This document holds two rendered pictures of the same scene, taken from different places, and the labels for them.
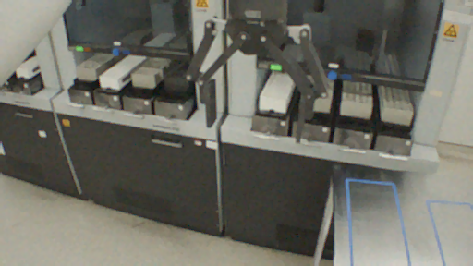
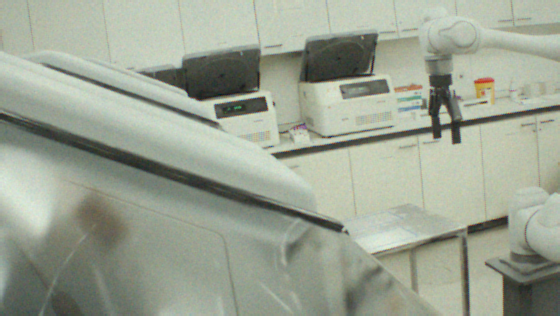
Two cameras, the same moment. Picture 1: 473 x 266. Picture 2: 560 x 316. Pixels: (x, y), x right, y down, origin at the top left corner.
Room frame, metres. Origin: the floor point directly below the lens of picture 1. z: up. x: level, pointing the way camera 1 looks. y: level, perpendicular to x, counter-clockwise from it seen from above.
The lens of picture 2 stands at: (1.77, 1.41, 1.55)
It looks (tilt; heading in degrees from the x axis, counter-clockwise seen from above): 10 degrees down; 243
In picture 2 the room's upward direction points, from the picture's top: 8 degrees counter-clockwise
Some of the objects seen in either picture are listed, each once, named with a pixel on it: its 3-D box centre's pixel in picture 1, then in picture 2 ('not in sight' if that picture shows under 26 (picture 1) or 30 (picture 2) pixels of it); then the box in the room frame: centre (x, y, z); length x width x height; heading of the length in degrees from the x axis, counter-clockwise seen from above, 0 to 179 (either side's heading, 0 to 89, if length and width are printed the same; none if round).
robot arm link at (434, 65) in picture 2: not in sight; (439, 65); (0.45, -0.02, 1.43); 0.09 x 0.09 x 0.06
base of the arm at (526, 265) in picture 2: not in sight; (528, 253); (0.15, 0.04, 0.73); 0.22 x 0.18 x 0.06; 74
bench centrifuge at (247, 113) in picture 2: not in sight; (226, 98); (0.12, -2.53, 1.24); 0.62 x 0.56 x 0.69; 74
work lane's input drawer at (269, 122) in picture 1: (285, 87); not in sight; (1.42, -0.20, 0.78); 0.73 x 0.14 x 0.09; 164
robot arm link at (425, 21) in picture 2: not in sight; (436, 30); (0.46, -0.01, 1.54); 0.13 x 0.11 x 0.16; 67
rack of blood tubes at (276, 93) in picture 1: (279, 89); not in sight; (1.29, -0.16, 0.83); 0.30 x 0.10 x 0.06; 164
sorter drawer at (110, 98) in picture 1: (142, 69); not in sight; (1.62, 0.48, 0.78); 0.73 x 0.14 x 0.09; 164
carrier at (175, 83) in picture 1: (176, 83); not in sight; (1.31, 0.25, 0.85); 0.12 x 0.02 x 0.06; 74
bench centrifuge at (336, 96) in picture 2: not in sight; (344, 80); (-0.70, -2.29, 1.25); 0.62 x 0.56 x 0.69; 73
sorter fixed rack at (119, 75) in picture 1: (127, 70); not in sight; (1.49, 0.51, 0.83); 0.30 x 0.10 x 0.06; 164
